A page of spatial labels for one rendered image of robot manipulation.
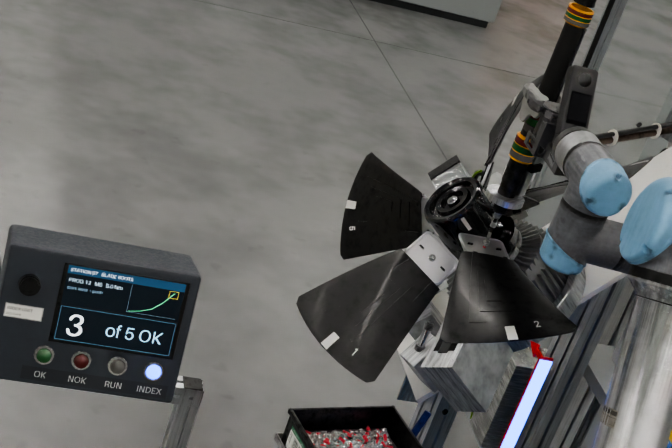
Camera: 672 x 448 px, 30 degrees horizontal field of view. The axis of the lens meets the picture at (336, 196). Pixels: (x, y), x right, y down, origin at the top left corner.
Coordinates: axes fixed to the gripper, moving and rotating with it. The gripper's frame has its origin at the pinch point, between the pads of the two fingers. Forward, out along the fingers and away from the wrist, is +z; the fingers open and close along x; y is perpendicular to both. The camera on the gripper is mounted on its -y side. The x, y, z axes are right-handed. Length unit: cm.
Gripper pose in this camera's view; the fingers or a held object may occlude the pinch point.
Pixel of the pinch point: (542, 87)
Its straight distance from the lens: 218.6
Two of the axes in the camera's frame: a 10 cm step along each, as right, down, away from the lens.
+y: -3.0, 8.6, 4.2
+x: 9.4, 1.9, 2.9
